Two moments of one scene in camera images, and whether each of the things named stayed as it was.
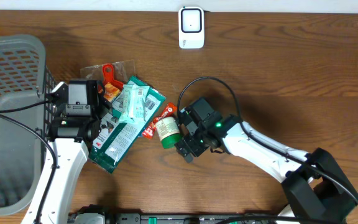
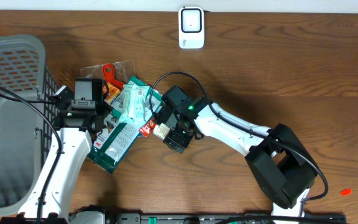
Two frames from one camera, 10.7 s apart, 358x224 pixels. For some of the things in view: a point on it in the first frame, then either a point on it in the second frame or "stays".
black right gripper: x=186 y=146 → x=165 y=116
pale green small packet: x=133 y=104 stays
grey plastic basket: x=13 y=73 stays
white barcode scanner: x=191 y=27 stays
